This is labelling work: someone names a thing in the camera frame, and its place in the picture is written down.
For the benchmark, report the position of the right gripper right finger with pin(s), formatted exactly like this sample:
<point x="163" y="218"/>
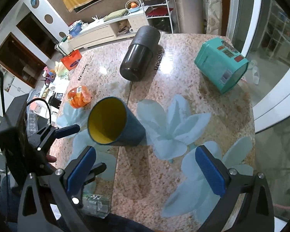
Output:
<point x="256" y="213"/>

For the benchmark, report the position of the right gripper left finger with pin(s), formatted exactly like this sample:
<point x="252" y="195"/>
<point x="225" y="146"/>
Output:
<point x="35" y="213"/>

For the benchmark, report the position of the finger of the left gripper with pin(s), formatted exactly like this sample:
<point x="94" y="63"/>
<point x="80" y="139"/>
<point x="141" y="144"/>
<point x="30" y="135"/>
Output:
<point x="44" y="138"/>
<point x="91" y="177"/>

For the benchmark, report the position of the blue cup yellow inside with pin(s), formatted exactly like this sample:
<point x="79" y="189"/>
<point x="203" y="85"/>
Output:
<point x="111" y="123"/>

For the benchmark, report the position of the operator hand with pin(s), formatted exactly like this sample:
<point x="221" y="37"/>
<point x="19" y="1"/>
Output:
<point x="51" y="159"/>

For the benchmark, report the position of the orange snack packet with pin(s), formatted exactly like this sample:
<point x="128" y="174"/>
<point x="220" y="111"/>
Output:
<point x="79" y="97"/>

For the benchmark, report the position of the orange tissue box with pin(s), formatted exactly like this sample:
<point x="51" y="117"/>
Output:
<point x="71" y="61"/>

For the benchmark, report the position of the black thermos bottle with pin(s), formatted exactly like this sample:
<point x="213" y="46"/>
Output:
<point x="139" y="54"/>

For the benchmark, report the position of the low white tv cabinet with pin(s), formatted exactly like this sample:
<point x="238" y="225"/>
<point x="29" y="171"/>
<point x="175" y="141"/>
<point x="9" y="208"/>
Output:
<point x="108" y="31"/>

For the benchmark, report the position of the teal rectangular container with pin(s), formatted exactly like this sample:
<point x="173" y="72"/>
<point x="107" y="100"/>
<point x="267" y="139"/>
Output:
<point x="221" y="63"/>

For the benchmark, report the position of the bowl with orange fruit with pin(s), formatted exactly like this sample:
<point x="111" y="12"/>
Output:
<point x="132" y="6"/>

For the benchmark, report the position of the white wire shelf rack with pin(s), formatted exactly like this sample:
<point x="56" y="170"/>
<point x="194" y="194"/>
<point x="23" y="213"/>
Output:
<point x="160" y="14"/>

